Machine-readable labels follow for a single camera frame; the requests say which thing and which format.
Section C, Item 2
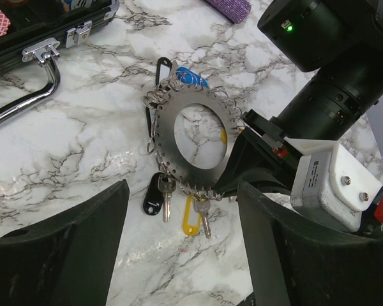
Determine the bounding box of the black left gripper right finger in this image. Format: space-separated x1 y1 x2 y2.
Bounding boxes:
237 182 383 305

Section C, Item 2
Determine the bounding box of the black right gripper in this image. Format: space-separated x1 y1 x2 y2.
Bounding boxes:
214 69 383 197

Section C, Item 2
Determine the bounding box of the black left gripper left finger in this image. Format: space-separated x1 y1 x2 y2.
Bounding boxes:
0 180 130 305

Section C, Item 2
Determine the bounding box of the round metal key ring disc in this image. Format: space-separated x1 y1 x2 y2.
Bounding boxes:
143 73 241 200

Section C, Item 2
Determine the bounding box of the yellow key tag inner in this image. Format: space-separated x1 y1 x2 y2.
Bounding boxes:
220 130 228 145

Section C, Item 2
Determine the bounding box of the yellow key tag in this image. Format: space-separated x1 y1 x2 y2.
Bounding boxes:
220 130 228 145
182 196 201 237

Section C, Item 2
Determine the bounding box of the yellow key tag upper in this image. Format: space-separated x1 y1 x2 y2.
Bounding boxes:
182 196 201 237

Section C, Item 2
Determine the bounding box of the black key tag lower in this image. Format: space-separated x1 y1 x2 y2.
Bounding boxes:
142 172 163 215

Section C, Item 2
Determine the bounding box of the black key tag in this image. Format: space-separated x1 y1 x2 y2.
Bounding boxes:
145 107 152 138
142 172 163 215

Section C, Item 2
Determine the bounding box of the blue key tag on disc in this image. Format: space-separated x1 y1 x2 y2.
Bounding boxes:
176 66 209 88

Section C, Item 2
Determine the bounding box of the black key tag upper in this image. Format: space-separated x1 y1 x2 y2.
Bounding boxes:
145 107 152 138

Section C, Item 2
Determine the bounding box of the clear key tag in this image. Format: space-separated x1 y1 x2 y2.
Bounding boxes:
155 57 172 85

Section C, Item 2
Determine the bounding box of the purple glitter microphone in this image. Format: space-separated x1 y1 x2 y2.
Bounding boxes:
206 0 252 24

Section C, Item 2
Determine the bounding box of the black poker chip case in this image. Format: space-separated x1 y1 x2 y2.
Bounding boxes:
0 1 120 126

